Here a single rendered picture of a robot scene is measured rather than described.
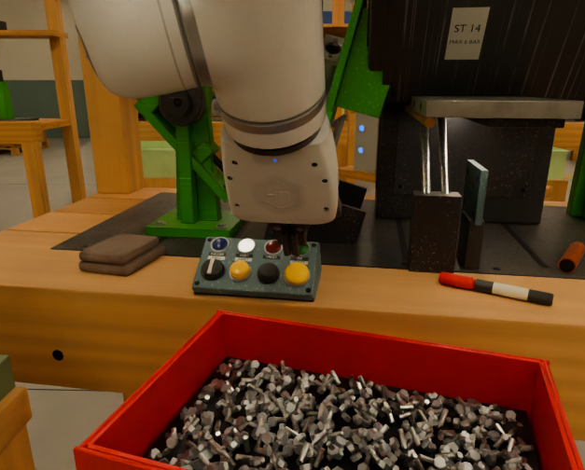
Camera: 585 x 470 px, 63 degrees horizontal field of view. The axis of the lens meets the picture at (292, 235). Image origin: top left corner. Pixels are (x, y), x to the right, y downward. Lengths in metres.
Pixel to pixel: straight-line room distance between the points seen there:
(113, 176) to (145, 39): 1.00
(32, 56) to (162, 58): 12.02
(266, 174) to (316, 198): 0.05
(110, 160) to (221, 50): 0.99
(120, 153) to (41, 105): 11.04
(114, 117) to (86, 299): 0.69
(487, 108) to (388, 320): 0.26
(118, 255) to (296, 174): 0.34
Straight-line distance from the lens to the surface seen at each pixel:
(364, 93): 0.74
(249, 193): 0.43
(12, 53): 12.53
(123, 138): 1.26
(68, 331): 0.70
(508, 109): 0.58
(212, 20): 0.31
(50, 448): 1.90
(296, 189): 0.41
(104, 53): 0.32
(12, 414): 0.57
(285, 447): 0.39
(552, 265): 0.78
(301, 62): 0.33
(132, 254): 0.69
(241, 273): 0.57
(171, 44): 0.31
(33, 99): 12.37
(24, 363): 0.76
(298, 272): 0.56
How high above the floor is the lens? 1.15
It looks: 18 degrees down
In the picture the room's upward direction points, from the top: straight up
